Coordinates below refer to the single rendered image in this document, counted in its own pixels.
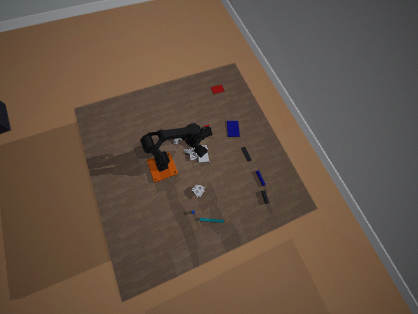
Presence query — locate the blue flat plate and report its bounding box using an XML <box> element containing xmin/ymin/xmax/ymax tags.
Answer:
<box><xmin>227</xmin><ymin>121</ymin><xmax>240</xmax><ymax>137</ymax></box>

